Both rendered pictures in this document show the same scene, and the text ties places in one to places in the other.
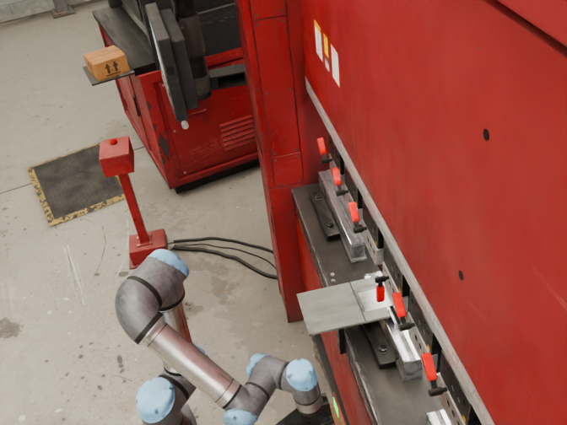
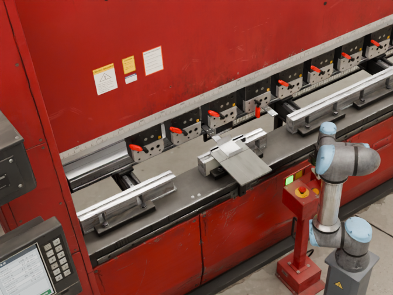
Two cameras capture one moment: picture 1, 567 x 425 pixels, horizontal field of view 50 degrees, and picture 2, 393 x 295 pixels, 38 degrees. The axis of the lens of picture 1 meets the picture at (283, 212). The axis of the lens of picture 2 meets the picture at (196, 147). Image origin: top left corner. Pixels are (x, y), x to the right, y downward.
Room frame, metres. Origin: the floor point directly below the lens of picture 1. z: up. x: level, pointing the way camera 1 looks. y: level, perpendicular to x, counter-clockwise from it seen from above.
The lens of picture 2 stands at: (2.29, 1.61, 2.91)
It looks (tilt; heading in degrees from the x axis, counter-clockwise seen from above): 42 degrees down; 248
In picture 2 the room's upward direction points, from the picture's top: 4 degrees counter-clockwise
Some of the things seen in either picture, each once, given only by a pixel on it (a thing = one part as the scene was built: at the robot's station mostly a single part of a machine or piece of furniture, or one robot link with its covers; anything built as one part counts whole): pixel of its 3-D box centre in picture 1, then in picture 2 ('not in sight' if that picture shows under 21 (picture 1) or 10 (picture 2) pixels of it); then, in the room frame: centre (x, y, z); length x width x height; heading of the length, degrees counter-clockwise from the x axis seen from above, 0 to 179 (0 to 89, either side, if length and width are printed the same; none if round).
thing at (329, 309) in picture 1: (342, 305); (240, 161); (1.34, -0.15, 1.00); 0.26 x 0.18 x 0.01; 97
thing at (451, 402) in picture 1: (468, 394); (316, 64); (0.79, -0.36, 1.26); 0.15 x 0.09 x 0.17; 7
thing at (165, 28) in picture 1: (173, 59); (2, 285); (2.48, 0.38, 1.42); 0.45 x 0.12 x 0.36; 12
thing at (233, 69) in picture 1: (239, 88); not in sight; (2.62, 0.13, 1.18); 0.40 x 0.24 x 0.07; 7
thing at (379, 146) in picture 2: not in sight; (382, 144); (0.32, -0.26, 0.58); 0.15 x 0.02 x 0.07; 7
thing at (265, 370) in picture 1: (267, 375); (331, 150); (1.00, 0.10, 1.13); 0.11 x 0.11 x 0.08; 57
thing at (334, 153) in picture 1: (345, 160); (143, 139); (1.78, -0.24, 1.26); 0.15 x 0.09 x 0.17; 7
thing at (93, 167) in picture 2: not in sight; (252, 97); (1.00, -0.64, 0.93); 2.30 x 0.14 x 0.10; 7
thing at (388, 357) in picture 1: (373, 330); (237, 163); (1.31, -0.24, 0.89); 0.30 x 0.05 x 0.03; 7
